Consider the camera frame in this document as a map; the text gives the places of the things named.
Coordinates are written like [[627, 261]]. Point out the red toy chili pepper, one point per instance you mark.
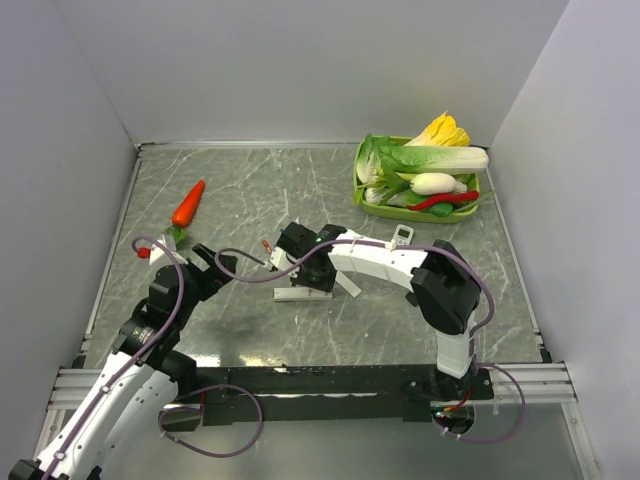
[[450, 198]]

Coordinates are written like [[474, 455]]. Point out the green toy pepper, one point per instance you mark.
[[441, 210]]

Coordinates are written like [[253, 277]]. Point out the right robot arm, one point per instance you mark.
[[438, 282]]

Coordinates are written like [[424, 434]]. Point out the green toy bok choy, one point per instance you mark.
[[384, 189]]

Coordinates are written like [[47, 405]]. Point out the yellow toy cabbage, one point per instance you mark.
[[442, 131]]

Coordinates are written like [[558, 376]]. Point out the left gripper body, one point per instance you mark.
[[208, 281]]

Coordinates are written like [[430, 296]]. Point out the toy napa cabbage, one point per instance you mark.
[[375, 152]]

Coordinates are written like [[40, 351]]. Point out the white remote control body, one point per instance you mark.
[[299, 294]]

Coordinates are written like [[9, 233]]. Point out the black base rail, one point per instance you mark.
[[409, 392]]

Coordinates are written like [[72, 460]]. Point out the orange toy carrot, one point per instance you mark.
[[186, 211]]

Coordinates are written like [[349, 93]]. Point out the green plastic basket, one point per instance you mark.
[[397, 207]]

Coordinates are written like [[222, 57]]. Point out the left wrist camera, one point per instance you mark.
[[156, 255]]

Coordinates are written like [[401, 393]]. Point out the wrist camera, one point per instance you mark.
[[280, 260], [156, 255]]

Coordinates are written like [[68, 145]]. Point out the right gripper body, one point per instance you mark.
[[309, 278]]

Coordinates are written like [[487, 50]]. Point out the white remote battery cover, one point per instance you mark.
[[347, 284]]

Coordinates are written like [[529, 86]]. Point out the white toy radish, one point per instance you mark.
[[427, 184]]

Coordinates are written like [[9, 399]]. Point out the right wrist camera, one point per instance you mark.
[[280, 260]]

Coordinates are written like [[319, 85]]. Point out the small white remote control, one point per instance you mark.
[[403, 235]]

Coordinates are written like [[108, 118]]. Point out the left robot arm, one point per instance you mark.
[[142, 373]]

